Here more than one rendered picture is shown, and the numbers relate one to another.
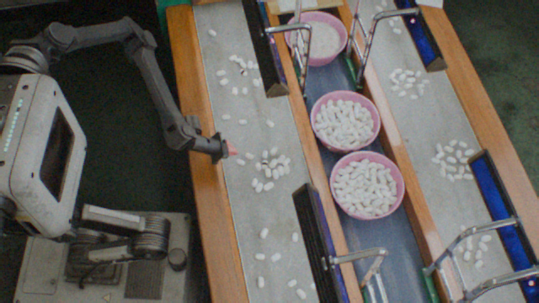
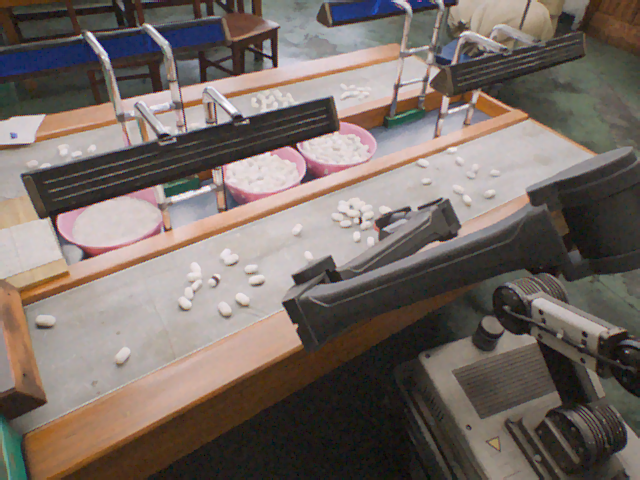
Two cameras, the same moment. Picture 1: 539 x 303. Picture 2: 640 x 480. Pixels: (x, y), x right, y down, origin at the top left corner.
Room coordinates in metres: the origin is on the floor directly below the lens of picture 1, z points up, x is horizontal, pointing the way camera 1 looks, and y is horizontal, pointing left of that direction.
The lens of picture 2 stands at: (1.38, 0.86, 1.57)
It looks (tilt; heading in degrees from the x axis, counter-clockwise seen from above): 44 degrees down; 246
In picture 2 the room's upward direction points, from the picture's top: 5 degrees clockwise
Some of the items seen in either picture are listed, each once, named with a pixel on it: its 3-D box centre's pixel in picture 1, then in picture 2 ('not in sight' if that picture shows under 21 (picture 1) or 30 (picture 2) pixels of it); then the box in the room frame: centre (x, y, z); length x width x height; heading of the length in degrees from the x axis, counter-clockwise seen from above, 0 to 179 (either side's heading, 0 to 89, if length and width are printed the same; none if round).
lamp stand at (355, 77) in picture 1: (379, 37); (144, 118); (1.42, -0.41, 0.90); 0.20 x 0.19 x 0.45; 14
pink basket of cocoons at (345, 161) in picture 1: (365, 188); (335, 154); (0.84, -0.35, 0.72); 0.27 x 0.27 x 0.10
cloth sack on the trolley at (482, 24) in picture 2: not in sight; (503, 24); (-1.34, -2.21, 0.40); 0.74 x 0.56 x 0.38; 11
